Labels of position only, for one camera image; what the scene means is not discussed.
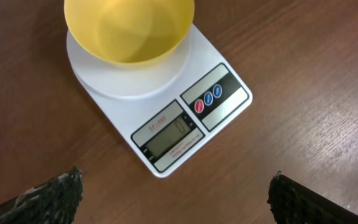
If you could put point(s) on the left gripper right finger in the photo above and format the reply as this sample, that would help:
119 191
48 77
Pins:
293 203

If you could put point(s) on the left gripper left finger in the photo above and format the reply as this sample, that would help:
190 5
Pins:
55 201

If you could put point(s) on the white digital kitchen scale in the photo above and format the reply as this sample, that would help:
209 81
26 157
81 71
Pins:
169 111

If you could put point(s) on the yellow plastic bowl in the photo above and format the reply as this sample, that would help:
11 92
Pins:
129 32

